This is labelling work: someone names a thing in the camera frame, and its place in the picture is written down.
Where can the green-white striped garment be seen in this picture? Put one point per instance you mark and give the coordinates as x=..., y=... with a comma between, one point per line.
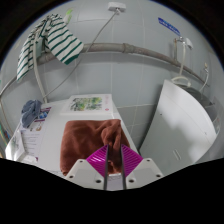
x=63, y=43

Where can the blue-grey crumpled cloth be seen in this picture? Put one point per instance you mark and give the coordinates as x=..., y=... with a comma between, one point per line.
x=30, y=111

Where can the wall water tap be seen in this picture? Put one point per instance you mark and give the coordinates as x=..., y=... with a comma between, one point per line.
x=185, y=41

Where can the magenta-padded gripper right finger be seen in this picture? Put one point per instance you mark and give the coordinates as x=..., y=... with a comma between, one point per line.
x=143, y=173

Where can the colourful printed leaflet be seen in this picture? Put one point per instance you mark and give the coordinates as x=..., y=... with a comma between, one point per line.
x=43, y=118

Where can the white wall socket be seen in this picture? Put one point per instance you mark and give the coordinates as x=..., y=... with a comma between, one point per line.
x=116, y=6

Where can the brown towel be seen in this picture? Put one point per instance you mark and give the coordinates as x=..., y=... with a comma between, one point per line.
x=83, y=140

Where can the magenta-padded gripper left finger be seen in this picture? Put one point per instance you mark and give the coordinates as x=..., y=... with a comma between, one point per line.
x=83, y=173

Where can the grey wall pipe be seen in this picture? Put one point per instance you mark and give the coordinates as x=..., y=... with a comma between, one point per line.
x=133, y=49

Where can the blue wall sticker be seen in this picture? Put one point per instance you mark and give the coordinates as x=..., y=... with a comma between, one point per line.
x=169, y=26

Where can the small landscape picture book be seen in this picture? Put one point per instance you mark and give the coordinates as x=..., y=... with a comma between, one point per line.
x=86, y=104

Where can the white upright pipe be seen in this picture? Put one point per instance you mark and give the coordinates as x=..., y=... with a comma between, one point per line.
x=39, y=80

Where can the white text paper sheet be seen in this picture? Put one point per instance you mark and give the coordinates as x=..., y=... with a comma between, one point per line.
x=31, y=141

